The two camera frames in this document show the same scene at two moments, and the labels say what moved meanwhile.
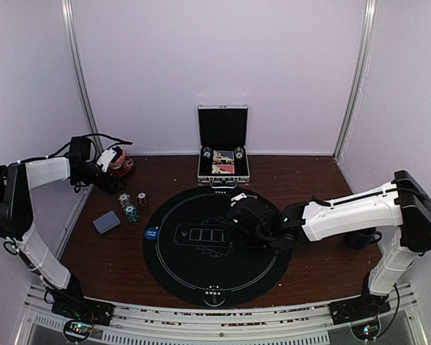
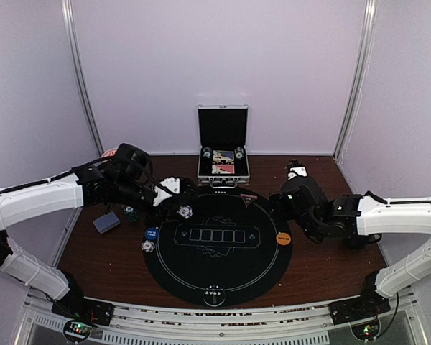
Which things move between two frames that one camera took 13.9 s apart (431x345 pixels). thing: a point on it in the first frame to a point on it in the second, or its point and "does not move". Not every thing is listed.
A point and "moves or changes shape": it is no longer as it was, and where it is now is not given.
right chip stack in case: x=238 y=153 does not move
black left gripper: x=111 y=189 to x=164 y=214
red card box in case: x=223 y=169 does not move
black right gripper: x=239 y=238 to x=274 y=198
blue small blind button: x=151 y=233 does not move
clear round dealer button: x=213 y=295 does not move
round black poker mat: x=192 y=250 does not move
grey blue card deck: x=106 y=222 does not move
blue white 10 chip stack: x=123 y=198 moves or changes shape
